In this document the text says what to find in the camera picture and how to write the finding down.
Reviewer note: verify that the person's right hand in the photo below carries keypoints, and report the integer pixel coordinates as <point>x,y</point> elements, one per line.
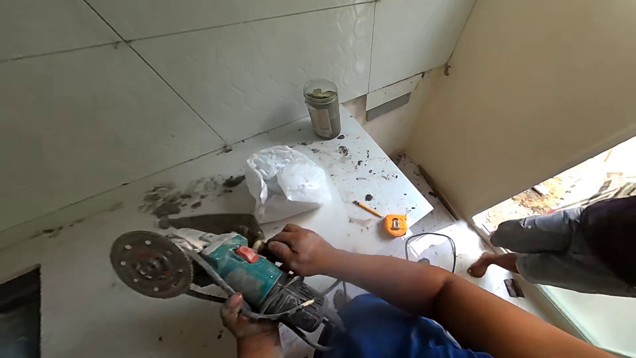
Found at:
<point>310,251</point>

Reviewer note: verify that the person's left hand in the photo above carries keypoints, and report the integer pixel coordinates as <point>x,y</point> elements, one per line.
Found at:
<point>248,328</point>

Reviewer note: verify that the person's left thumb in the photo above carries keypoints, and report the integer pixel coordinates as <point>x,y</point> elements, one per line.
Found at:
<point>232,306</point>

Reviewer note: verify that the person's right fingers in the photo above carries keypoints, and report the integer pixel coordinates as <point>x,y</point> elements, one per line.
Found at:
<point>282,248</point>

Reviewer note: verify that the teal angle grinder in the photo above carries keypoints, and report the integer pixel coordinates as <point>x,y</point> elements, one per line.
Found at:
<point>238,273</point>

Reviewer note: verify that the person's left forearm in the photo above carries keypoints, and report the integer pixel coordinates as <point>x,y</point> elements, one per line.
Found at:
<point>258,348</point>

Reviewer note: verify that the person's right forearm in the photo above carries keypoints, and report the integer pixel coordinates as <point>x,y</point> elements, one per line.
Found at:
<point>427,288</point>

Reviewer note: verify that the white plastic bag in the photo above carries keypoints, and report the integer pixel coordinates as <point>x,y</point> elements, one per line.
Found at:
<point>293,184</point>

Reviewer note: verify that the orange pencil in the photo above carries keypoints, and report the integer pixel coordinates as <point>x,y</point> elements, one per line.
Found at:
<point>367,208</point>

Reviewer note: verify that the scattered dried mortar lumps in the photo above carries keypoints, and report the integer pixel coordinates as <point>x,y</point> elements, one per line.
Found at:
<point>368,197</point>

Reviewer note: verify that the orange tape measure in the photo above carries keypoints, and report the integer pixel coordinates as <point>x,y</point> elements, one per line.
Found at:
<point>396,228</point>

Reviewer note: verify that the clear plastic jar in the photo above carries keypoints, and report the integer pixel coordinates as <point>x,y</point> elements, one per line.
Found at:
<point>323,112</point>

